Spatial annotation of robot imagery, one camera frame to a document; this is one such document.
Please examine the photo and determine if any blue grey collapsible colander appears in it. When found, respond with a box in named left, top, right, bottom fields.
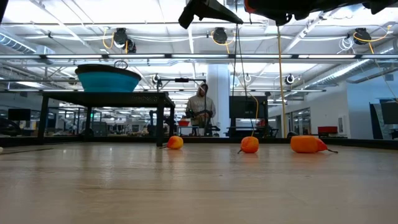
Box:
left=74, top=63, right=142, bottom=93

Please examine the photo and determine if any small round orange fruit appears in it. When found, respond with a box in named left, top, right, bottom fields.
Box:
left=290, top=135, right=318, bottom=154

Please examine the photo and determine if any white square pillar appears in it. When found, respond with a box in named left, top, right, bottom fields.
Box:
left=206, top=64, right=231, bottom=138

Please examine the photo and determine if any person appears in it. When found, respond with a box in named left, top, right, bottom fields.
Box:
left=185, top=82, right=217, bottom=137

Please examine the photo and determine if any red box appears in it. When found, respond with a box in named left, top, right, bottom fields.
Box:
left=317, top=126, right=339, bottom=135

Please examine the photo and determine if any black perforated metal shelf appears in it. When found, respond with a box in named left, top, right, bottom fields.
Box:
left=37, top=91, right=176, bottom=147

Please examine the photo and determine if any small orange pepper left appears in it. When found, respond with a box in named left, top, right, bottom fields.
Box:
left=160, top=135, right=184, bottom=151

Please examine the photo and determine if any small orange pepper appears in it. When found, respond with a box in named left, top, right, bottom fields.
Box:
left=160, top=135, right=184, bottom=151
left=238, top=136, right=260, bottom=155

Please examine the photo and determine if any small orange pepper middle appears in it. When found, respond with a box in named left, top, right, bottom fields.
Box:
left=238, top=136, right=260, bottom=155

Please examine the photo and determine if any black framed screen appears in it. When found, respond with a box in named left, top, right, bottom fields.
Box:
left=369, top=98, right=398, bottom=140

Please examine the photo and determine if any small black monitor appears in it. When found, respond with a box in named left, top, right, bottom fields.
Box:
left=7, top=108, right=32, bottom=122

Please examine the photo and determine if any black ceiling cable reel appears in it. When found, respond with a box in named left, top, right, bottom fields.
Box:
left=213, top=27, right=228, bottom=45
left=113, top=27, right=137, bottom=54
left=353, top=27, right=373, bottom=46

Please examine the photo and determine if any black distant station frame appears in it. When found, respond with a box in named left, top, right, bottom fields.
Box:
left=157, top=77, right=208, bottom=138

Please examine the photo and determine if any thick yellow hanging cable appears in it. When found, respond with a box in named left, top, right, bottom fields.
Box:
left=276, top=25, right=289, bottom=139

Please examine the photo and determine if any black wall monitor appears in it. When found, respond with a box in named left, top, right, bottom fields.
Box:
left=229, top=95, right=269, bottom=119

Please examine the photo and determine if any thin yellow hanging cable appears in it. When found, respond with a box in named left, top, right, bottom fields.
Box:
left=248, top=93, right=260, bottom=138

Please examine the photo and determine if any black metal table frame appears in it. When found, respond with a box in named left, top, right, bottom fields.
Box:
left=0, top=136, right=398, bottom=151

